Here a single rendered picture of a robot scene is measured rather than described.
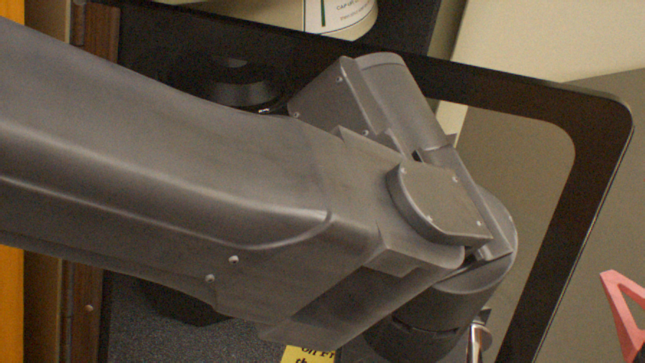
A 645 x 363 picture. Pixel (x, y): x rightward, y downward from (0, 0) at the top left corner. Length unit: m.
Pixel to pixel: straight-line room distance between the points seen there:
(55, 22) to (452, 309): 0.28
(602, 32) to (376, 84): 1.15
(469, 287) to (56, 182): 0.22
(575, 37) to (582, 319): 0.56
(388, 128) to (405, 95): 0.04
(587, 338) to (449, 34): 0.45
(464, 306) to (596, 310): 0.70
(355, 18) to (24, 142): 0.46
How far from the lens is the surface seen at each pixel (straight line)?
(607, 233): 1.28
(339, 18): 0.70
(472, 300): 0.46
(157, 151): 0.31
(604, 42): 1.63
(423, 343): 0.51
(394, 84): 0.49
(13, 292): 0.57
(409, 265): 0.38
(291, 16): 0.68
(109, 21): 0.57
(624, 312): 0.82
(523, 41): 1.51
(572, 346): 1.11
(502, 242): 0.46
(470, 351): 0.66
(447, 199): 0.41
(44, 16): 0.63
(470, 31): 0.75
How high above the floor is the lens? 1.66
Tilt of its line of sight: 36 degrees down
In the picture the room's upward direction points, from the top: 12 degrees clockwise
